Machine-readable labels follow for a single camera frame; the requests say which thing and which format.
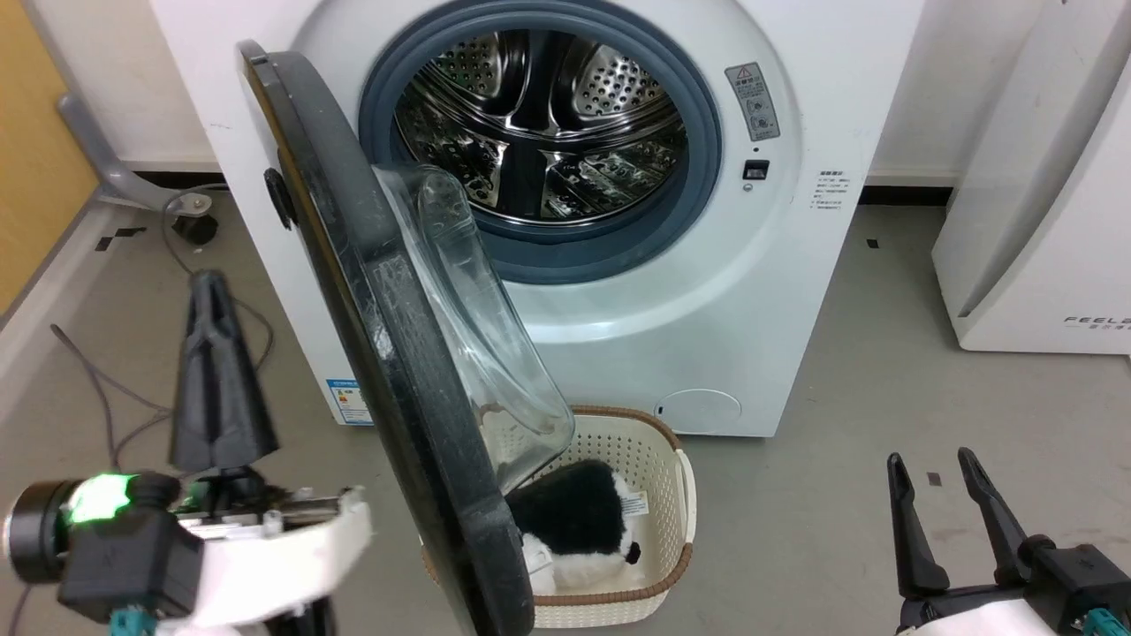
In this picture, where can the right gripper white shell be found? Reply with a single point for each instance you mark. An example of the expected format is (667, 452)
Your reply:
(1060, 592)

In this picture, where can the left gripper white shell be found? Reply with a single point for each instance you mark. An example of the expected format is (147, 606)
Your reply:
(283, 552)

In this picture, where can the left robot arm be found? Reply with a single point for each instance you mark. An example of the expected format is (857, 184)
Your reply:
(302, 623)

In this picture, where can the black round glass washer door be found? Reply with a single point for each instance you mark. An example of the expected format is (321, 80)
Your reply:
(398, 371)

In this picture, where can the white front-load washing machine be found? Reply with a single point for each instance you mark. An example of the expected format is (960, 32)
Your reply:
(751, 291)

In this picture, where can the black door latch slot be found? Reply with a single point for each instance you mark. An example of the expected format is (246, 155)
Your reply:
(755, 170)

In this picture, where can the grey rubber door gasket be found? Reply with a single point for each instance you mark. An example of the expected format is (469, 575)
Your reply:
(618, 253)

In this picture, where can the blue energy label sticker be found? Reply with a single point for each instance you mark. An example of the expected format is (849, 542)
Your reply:
(346, 405)

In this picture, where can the black caster wheel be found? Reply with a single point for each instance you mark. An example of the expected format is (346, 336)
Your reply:
(196, 228)

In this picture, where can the grey metal stand leg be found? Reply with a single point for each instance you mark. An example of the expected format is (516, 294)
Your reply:
(104, 163)

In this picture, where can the round white filter cover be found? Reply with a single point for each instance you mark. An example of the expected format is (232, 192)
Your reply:
(700, 412)

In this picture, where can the cream laundry basket brown rim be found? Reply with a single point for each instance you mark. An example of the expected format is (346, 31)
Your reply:
(656, 459)

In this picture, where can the yellow wooden panel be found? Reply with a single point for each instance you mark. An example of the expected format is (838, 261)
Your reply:
(35, 150)

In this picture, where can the white appliance with grey lettering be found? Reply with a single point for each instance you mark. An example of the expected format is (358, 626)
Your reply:
(1043, 221)

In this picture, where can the small printed text label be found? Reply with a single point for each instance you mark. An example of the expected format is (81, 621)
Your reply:
(827, 190)

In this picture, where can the black and white plush toy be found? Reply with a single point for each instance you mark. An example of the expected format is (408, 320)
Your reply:
(574, 517)

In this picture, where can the grey warning sticker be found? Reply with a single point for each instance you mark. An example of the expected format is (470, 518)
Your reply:
(753, 102)

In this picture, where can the stainless steel washer drum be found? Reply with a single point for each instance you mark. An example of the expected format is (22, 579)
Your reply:
(610, 84)

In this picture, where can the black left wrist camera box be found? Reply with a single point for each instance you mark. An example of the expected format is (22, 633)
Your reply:
(132, 565)

